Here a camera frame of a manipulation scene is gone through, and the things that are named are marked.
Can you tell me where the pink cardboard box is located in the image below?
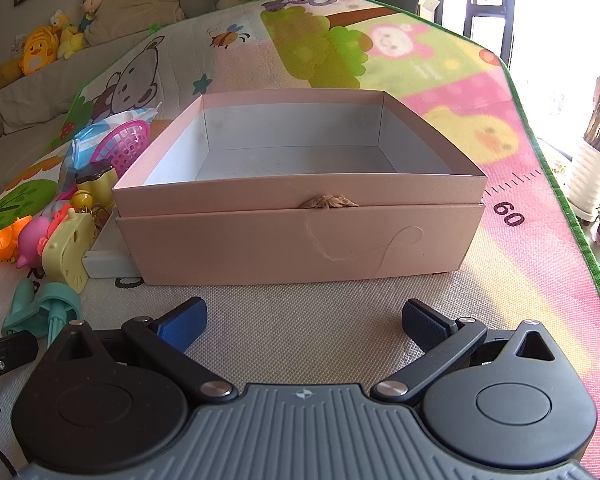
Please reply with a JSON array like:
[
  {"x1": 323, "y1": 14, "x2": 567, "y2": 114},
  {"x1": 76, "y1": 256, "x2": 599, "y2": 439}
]
[{"x1": 111, "y1": 88, "x2": 489, "y2": 286}]

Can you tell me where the pale yellow toy clock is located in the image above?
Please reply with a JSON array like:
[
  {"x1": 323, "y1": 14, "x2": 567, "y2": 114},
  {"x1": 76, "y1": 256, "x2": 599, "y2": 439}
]
[{"x1": 40, "y1": 207, "x2": 101, "y2": 295}]

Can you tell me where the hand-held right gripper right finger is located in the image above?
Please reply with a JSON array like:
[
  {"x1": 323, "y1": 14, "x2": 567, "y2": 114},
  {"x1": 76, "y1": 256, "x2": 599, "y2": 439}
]
[{"x1": 370, "y1": 299, "x2": 557, "y2": 404}]

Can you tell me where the teal plastic clip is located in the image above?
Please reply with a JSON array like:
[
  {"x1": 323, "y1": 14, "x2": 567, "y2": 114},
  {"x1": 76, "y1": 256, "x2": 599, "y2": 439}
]
[{"x1": 1, "y1": 277, "x2": 83, "y2": 353}]

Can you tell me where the yellow cushion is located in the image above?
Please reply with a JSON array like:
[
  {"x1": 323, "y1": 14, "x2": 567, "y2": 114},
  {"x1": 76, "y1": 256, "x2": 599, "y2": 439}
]
[{"x1": 0, "y1": 57, "x2": 28, "y2": 97}]

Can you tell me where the small doll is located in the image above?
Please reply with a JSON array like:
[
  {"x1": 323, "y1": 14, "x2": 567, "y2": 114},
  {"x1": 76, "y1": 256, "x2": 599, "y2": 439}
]
[{"x1": 77, "y1": 0, "x2": 103, "y2": 33}]

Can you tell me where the cartoon printed play mat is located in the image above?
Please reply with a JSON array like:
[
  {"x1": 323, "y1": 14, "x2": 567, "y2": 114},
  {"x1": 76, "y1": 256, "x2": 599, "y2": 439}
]
[{"x1": 0, "y1": 0, "x2": 600, "y2": 480}]

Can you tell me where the beige pillow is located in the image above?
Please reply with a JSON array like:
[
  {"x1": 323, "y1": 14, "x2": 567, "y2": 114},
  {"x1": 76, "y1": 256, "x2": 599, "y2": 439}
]
[{"x1": 84, "y1": 0, "x2": 188, "y2": 46}]

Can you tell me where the yellow black toy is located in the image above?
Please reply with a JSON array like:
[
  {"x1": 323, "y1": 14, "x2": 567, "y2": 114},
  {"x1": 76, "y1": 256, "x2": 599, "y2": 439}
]
[{"x1": 75, "y1": 161, "x2": 118, "y2": 211}]

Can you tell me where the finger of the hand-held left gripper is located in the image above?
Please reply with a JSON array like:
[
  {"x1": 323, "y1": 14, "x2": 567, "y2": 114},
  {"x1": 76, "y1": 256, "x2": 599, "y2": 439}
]
[{"x1": 0, "y1": 332, "x2": 39, "y2": 368}]

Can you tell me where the yellow duck backpack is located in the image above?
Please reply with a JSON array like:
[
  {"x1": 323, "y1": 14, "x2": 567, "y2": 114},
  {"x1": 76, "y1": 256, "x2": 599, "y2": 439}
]
[{"x1": 20, "y1": 26, "x2": 61, "y2": 77}]

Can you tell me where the blue white tissue pack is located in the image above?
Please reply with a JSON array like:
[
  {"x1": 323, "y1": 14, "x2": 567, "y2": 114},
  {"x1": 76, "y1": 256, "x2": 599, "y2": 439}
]
[{"x1": 60, "y1": 102, "x2": 163, "y2": 196}]

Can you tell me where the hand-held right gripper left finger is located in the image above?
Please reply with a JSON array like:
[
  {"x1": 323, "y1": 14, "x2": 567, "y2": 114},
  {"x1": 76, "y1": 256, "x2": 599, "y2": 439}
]
[{"x1": 49, "y1": 296, "x2": 237, "y2": 402}]

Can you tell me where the potted plant in white pot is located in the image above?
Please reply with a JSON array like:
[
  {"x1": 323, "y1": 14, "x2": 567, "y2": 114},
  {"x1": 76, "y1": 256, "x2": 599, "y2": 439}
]
[{"x1": 565, "y1": 62, "x2": 600, "y2": 213}]

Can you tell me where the pink plastic basket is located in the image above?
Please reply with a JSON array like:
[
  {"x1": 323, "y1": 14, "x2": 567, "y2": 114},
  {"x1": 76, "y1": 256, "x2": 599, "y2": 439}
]
[{"x1": 89, "y1": 120, "x2": 152, "y2": 176}]

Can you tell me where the yellow plush toy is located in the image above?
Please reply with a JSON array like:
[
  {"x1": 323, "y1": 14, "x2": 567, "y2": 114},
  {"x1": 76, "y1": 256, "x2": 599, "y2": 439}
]
[{"x1": 50, "y1": 10, "x2": 86, "y2": 59}]

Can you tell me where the pink toy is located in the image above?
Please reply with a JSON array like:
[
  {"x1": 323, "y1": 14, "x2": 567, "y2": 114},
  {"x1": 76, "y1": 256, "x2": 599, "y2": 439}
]
[{"x1": 15, "y1": 215, "x2": 56, "y2": 268}]

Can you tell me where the white plastic toy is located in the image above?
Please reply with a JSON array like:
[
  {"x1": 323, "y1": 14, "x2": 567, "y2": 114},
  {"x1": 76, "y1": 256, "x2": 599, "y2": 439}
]
[{"x1": 82, "y1": 210, "x2": 143, "y2": 279}]

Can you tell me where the orange plastic toy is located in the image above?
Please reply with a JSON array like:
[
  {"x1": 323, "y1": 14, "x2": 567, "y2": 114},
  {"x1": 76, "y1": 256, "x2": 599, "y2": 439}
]
[{"x1": 0, "y1": 215, "x2": 33, "y2": 261}]

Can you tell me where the beige sofa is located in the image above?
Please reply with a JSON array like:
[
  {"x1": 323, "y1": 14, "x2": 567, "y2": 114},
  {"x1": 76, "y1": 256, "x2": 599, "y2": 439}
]
[{"x1": 0, "y1": 10, "x2": 191, "y2": 221}]

